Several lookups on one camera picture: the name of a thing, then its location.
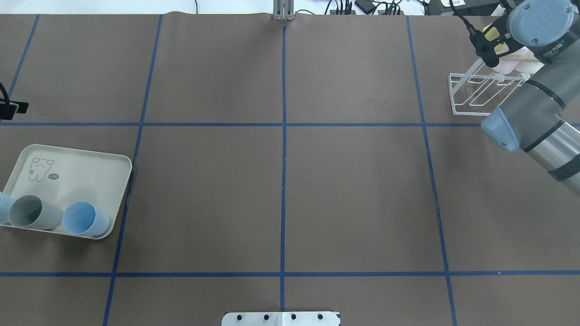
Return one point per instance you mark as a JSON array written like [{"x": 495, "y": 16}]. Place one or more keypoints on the pink plastic cup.
[{"x": 507, "y": 66}]

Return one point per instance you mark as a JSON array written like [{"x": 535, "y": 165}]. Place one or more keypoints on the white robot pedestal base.
[{"x": 296, "y": 318}]

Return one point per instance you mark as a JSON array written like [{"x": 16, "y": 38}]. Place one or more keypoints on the yellow plastic cup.
[{"x": 497, "y": 41}]

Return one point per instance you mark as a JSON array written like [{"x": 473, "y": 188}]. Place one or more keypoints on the cream serving tray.
[{"x": 63, "y": 176}]

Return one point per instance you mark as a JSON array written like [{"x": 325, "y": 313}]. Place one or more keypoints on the white wire cup rack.
[{"x": 480, "y": 89}]

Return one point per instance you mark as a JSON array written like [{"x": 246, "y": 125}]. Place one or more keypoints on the brown table mat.
[{"x": 314, "y": 165}]

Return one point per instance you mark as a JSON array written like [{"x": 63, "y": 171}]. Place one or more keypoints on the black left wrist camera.
[{"x": 9, "y": 110}]

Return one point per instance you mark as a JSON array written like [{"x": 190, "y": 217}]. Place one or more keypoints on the white plastic cup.
[{"x": 529, "y": 66}]

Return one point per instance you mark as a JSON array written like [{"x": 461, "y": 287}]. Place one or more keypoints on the aluminium frame post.
[{"x": 283, "y": 10}]

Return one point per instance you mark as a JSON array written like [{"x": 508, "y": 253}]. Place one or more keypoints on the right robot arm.
[{"x": 530, "y": 119}]

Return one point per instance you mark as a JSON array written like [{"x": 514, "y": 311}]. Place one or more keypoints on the black power adapter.
[{"x": 366, "y": 6}]

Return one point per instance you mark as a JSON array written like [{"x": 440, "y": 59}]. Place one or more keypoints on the grey plastic cup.
[{"x": 33, "y": 212}]

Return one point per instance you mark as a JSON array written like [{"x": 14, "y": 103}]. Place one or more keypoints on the blue plastic cup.
[
  {"x": 84, "y": 219},
  {"x": 6, "y": 203}
]

